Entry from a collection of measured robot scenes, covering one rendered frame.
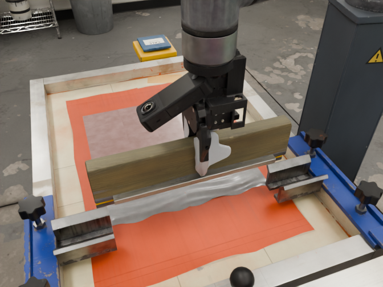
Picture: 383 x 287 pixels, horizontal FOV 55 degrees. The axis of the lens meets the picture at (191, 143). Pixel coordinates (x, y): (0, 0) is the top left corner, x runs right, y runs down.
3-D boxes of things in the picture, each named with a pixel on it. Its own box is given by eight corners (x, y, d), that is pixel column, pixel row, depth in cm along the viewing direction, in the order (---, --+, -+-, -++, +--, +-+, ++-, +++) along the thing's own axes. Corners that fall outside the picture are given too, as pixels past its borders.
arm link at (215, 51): (192, 42, 45) (172, 17, 51) (192, 74, 48) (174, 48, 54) (247, 33, 47) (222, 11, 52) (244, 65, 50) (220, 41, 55)
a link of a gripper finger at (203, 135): (212, 165, 57) (211, 115, 53) (203, 167, 57) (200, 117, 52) (202, 150, 61) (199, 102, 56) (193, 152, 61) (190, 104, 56)
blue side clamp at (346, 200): (279, 158, 87) (284, 135, 82) (297, 153, 88) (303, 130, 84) (364, 265, 65) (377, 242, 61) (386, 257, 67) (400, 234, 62)
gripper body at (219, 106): (244, 131, 58) (253, 62, 50) (193, 143, 55) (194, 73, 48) (225, 105, 63) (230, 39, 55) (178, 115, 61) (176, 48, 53)
